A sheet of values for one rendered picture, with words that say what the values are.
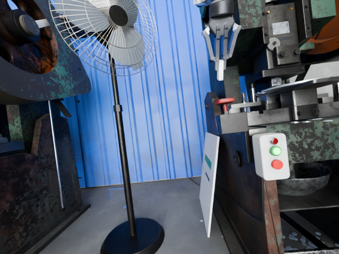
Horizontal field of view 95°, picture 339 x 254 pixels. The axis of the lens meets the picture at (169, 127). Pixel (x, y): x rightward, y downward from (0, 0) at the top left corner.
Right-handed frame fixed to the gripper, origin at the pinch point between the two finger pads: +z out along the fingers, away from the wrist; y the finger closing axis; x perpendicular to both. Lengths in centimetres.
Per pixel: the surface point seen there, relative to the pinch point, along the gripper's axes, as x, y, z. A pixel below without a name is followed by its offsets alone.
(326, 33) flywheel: 40, 69, -7
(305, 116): -4.2, 32.5, 20.7
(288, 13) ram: 24.5, 36.7, -17.0
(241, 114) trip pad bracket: -10.3, 4.8, 14.2
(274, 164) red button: -26.0, 8.6, 23.6
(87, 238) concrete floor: -2, -86, 96
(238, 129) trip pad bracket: -12.5, 3.4, 18.9
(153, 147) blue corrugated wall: 99, -53, 97
